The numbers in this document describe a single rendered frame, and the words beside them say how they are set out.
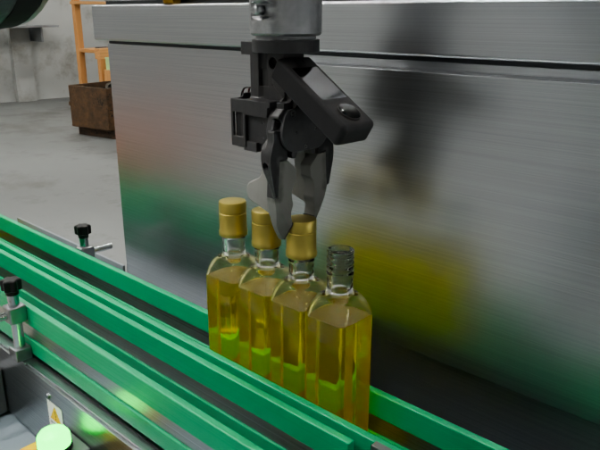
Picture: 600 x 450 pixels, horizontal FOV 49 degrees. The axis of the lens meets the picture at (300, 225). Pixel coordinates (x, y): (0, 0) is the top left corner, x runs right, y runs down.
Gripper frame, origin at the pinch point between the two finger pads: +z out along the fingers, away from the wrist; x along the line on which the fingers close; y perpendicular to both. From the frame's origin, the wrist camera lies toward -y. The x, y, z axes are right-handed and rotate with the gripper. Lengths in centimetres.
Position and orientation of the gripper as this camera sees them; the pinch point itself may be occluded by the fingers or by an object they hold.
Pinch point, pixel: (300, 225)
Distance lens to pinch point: 73.8
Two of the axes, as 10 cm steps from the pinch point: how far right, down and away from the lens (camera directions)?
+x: -6.9, 2.2, -6.9
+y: -7.3, -2.1, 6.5
